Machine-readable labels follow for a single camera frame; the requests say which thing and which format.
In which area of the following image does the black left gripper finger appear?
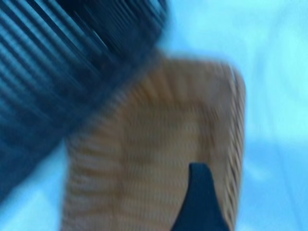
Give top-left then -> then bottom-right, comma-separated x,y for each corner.
172,163 -> 231,231

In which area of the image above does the light brown wicker basket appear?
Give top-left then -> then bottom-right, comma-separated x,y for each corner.
61,56 -> 247,231

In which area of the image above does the dark brown wicker basket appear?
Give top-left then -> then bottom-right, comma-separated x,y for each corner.
0,0 -> 173,205

